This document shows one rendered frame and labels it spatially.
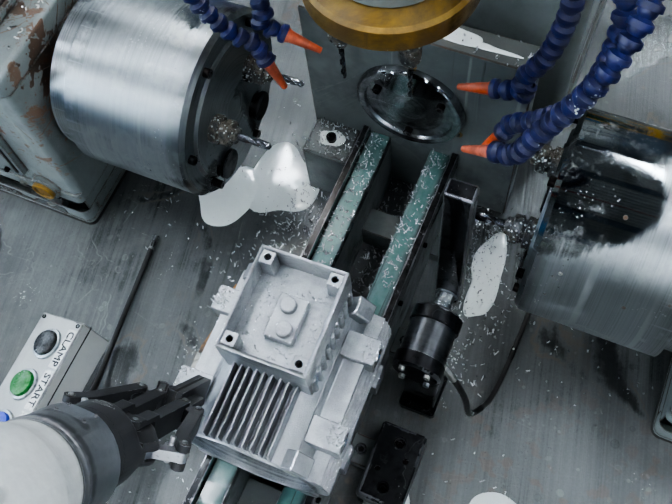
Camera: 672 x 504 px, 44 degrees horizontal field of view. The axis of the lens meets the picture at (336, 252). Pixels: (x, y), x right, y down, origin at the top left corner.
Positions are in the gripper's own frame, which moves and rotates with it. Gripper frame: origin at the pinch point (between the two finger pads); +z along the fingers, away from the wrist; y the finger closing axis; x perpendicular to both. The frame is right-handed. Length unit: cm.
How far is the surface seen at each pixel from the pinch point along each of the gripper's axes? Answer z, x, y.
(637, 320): 16.0, -20.8, -39.8
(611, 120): 20, -40, -30
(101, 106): 13.9, -24.2, 26.3
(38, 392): 0.9, 6.4, 16.7
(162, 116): 13.5, -25.4, 18.0
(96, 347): 7.2, 1.5, 14.8
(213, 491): 14.0, 15.2, -1.6
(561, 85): 42, -45, -23
